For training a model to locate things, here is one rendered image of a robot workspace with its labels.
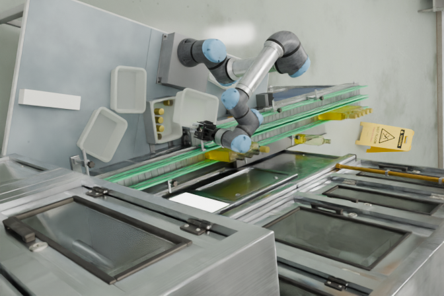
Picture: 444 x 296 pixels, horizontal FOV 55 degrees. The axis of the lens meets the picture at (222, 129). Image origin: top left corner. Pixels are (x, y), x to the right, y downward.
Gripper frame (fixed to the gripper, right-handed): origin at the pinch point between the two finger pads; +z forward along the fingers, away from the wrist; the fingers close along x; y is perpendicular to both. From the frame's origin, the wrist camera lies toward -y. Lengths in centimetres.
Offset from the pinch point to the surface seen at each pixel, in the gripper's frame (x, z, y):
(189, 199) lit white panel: 34.1, -3.4, -3.4
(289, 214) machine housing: 26, -46, -23
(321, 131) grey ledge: -6, 25, -140
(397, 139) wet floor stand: -10, 70, -366
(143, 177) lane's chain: 30.5, 17.8, 10.2
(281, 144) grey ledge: 6, 23, -95
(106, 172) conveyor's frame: 29.1, 19.6, 29.0
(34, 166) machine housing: 23, 0, 69
